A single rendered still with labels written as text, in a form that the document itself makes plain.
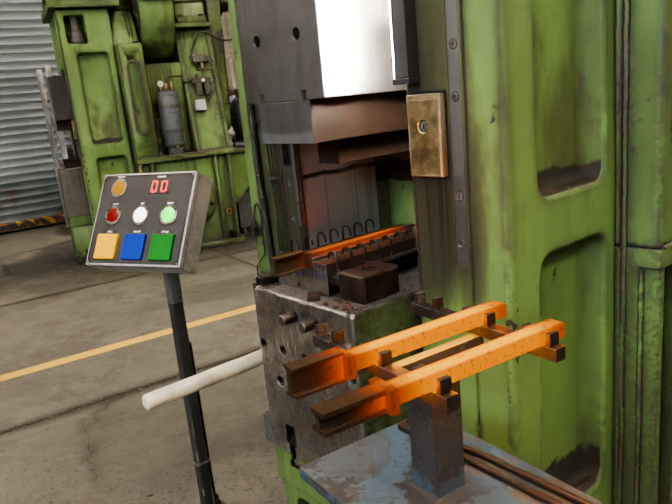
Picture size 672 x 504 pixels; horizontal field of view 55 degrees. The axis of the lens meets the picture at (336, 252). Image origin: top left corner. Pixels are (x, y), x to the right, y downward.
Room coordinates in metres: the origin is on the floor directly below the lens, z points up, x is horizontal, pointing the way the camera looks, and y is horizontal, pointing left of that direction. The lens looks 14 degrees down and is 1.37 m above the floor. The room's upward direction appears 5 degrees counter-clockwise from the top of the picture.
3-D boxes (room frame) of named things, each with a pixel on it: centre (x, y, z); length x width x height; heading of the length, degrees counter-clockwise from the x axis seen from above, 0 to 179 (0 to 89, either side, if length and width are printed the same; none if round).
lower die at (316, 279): (1.65, -0.07, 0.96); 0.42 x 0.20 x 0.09; 130
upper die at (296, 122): (1.65, -0.07, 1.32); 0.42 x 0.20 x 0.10; 130
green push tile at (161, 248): (1.74, 0.48, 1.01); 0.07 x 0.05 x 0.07; 65
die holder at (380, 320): (1.61, -0.12, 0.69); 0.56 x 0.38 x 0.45; 130
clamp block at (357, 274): (1.42, -0.07, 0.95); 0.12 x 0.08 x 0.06; 130
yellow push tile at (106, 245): (1.82, 0.66, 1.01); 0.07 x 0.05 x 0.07; 65
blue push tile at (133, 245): (1.78, 0.57, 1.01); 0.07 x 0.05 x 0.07; 65
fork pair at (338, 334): (1.02, -0.07, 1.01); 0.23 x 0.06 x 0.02; 123
